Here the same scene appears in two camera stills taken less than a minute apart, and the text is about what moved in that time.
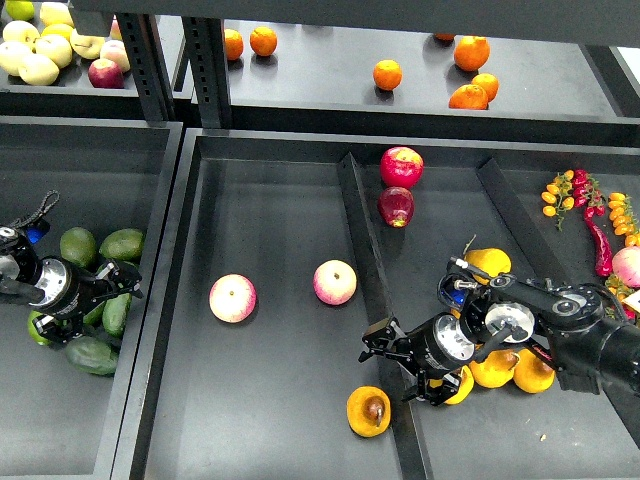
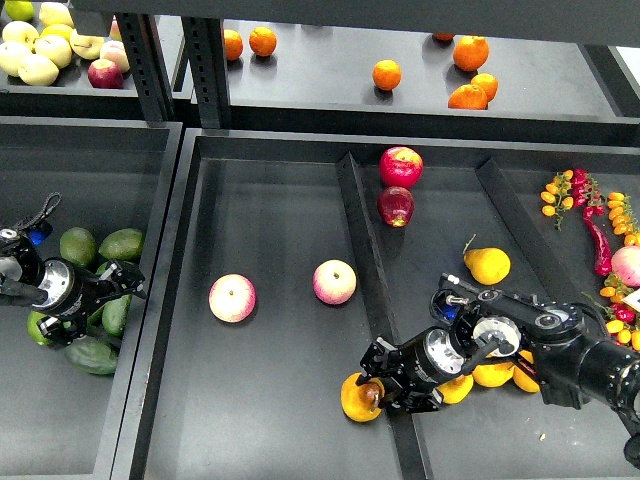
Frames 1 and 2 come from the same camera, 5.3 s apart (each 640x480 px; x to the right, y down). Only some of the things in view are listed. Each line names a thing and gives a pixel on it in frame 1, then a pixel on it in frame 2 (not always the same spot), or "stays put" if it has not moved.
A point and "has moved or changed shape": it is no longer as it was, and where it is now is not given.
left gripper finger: (118, 277) stays put
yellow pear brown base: (369, 411) has moved or changed shape
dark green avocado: (92, 355) stays put
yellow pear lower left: (466, 384) stays put
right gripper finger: (388, 337) -> (381, 361)
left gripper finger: (58, 329) stays put
